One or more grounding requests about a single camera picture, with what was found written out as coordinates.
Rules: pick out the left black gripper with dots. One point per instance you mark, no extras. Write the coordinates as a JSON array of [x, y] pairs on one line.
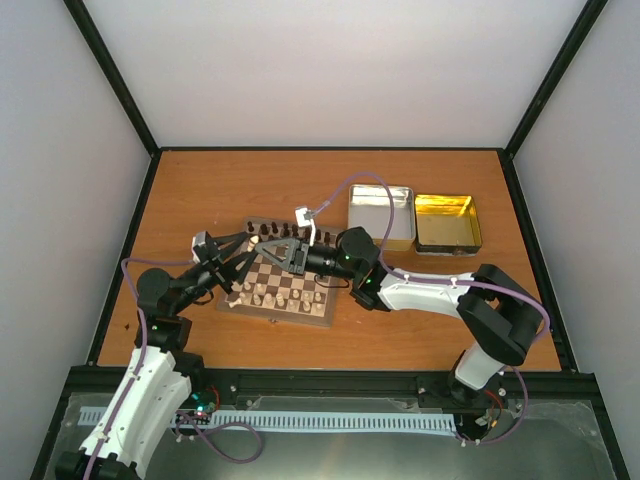
[[227, 272]]

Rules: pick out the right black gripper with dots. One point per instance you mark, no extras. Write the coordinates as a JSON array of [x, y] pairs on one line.
[[292, 245]]

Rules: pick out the white chess rook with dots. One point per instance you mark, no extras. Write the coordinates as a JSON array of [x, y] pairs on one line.
[[252, 243]]

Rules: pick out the white chess bishop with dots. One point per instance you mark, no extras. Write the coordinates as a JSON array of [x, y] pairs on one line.
[[268, 300]]

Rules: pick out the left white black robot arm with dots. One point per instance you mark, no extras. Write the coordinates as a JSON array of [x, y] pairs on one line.
[[160, 375]]

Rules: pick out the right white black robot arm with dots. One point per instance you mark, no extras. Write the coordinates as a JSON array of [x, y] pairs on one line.
[[504, 320]]

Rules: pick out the white chess queen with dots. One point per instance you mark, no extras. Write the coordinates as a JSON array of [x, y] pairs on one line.
[[294, 300]]

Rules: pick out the wooden chess board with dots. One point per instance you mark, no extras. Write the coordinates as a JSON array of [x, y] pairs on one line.
[[265, 277]]

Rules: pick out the silver open tin box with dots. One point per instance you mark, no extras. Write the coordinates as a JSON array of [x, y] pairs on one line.
[[369, 207]]

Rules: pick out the gold tin lid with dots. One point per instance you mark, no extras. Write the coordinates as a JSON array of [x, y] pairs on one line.
[[447, 225]]

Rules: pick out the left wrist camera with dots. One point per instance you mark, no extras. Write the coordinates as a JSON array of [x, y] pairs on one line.
[[200, 248]]

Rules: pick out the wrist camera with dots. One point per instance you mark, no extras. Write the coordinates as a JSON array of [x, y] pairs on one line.
[[200, 248], [305, 218]]

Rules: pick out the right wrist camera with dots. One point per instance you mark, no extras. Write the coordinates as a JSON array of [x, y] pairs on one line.
[[305, 218]]

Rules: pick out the black frame rail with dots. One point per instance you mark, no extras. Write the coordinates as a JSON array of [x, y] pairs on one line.
[[428, 388]]

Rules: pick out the light blue cable duct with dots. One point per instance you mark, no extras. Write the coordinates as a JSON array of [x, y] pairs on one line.
[[330, 422]]

